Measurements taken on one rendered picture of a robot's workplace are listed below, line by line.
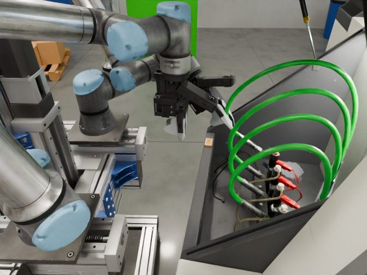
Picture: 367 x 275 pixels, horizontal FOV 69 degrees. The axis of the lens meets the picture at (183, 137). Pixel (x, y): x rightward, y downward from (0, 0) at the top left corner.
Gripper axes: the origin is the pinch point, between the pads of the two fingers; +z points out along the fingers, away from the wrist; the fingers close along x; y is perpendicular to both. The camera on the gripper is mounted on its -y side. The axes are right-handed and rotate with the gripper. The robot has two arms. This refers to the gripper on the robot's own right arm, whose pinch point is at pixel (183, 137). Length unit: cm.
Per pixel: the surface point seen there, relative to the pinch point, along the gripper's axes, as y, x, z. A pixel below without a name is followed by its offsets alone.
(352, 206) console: -33.4, 28.9, -10.8
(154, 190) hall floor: 41, -88, 121
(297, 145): -27.6, 12.4, -10.0
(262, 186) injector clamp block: -26.8, -8.5, 23.4
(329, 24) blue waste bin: -209, -601, 91
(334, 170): -40.6, 4.6, 2.0
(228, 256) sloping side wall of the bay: -15.9, 22.9, 19.2
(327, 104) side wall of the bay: -51, -43, 7
